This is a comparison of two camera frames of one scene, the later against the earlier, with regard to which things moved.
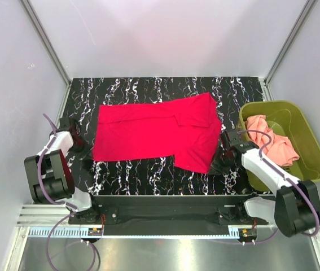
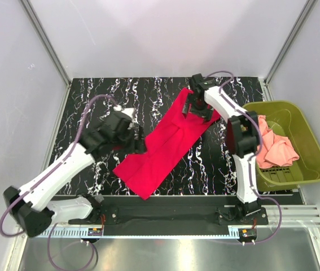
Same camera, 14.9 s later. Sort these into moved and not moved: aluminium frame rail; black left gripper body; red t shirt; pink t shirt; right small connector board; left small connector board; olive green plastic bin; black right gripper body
Moved: black left gripper body; black right gripper body; red t shirt
Not moved: aluminium frame rail; pink t shirt; left small connector board; olive green plastic bin; right small connector board
